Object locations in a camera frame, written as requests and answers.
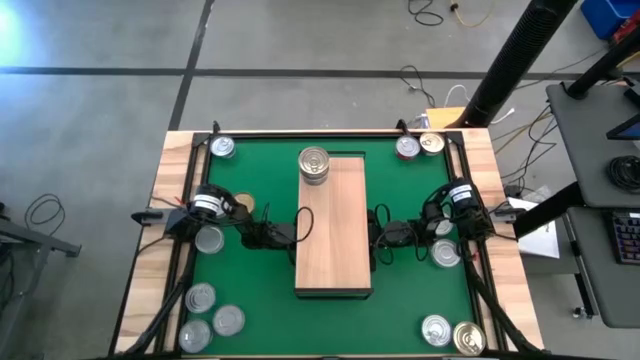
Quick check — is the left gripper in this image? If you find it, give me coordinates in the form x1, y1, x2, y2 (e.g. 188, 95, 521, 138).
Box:
262, 221, 299, 267

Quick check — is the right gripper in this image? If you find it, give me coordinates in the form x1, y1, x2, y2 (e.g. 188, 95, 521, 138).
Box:
368, 208, 419, 274

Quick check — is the wooden shelf black metal frame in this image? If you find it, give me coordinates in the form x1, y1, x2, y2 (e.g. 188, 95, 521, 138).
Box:
293, 151, 375, 300

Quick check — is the red seafood can silver lid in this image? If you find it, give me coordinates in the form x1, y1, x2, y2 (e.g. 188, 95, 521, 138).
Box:
394, 134, 422, 162

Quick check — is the green seafood can silver lid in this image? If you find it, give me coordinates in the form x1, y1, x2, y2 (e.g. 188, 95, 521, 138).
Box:
194, 224, 226, 256

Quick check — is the teal seafood can silver lid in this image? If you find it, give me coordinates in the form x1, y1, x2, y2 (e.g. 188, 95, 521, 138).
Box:
209, 134, 237, 160

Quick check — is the green table mat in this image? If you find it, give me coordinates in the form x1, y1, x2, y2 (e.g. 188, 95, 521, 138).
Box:
192, 137, 476, 357

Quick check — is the cardboard box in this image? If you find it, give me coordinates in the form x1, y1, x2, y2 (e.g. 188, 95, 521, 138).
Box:
424, 105, 467, 130

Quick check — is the white paper sheet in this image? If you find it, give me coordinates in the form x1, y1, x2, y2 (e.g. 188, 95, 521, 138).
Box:
507, 196, 561, 260

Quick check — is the black desk leg bar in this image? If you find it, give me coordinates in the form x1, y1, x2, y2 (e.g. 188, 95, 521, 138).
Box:
512, 180, 586, 240

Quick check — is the grey desk top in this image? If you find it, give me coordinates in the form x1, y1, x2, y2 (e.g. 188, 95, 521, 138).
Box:
544, 79, 640, 209
564, 204, 640, 330

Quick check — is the black corrugated column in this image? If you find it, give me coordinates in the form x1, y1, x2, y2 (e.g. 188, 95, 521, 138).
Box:
458, 0, 581, 129

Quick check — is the grey metal stand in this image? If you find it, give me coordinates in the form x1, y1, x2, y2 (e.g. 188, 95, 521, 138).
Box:
0, 202, 83, 351

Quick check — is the black keyboard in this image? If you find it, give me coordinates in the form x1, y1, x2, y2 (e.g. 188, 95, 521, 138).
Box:
606, 209, 640, 266

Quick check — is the tablet with blue screen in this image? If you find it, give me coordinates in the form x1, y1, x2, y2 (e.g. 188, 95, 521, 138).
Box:
606, 112, 640, 142

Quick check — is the black desk pole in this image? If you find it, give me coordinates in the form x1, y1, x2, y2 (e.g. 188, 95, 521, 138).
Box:
566, 27, 640, 100

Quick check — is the blue plastic bin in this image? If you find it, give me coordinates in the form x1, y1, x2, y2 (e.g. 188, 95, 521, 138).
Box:
579, 0, 640, 41

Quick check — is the red box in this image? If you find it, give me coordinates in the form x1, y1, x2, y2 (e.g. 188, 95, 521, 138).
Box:
612, 19, 640, 45

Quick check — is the black cable sleeve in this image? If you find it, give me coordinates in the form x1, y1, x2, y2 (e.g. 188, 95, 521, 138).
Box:
122, 249, 194, 357
462, 247, 534, 357

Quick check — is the white floor cable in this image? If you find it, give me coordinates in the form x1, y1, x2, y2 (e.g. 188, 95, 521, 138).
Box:
442, 83, 516, 125

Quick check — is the floor cable bundle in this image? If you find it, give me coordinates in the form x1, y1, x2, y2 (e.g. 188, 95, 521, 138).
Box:
498, 102, 560, 182

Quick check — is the yellow floor cable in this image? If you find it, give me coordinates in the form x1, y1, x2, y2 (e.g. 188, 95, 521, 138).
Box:
448, 0, 497, 29

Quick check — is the coiled black cable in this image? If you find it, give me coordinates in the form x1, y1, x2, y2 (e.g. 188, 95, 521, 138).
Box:
606, 154, 640, 195

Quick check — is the black floor cable loop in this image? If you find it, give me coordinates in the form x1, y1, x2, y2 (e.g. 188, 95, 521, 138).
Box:
23, 192, 67, 232

